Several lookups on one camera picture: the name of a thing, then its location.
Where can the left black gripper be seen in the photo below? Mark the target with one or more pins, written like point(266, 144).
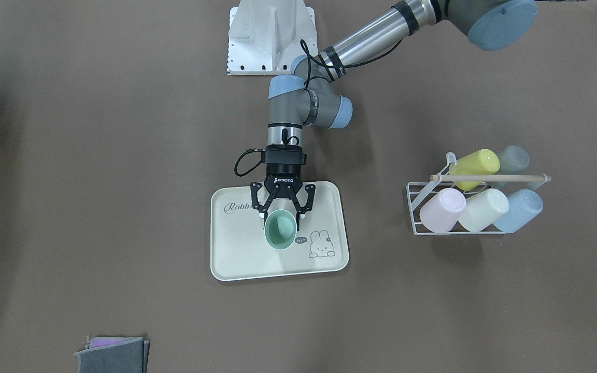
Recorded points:
point(283, 174)

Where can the green cup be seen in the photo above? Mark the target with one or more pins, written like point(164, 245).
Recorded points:
point(280, 229)

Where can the cream rabbit tray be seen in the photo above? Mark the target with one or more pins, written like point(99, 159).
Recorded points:
point(239, 250)

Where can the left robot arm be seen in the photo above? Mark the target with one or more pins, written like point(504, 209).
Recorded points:
point(305, 96)

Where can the pink cup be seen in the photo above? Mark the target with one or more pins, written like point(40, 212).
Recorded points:
point(442, 212)

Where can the cream cup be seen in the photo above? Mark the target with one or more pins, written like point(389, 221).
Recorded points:
point(483, 209)

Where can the yellow cup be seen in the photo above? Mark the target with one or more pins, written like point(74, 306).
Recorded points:
point(481, 162)

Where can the grey cup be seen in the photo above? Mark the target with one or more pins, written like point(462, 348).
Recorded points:
point(513, 160)

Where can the blue cup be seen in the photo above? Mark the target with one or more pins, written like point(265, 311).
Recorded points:
point(524, 205)

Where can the grey folded cloth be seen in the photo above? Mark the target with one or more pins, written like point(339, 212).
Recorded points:
point(114, 354)

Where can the white wire cup rack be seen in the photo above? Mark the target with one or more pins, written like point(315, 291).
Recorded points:
point(418, 192)

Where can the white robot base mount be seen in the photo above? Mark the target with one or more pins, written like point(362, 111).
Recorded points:
point(264, 36)

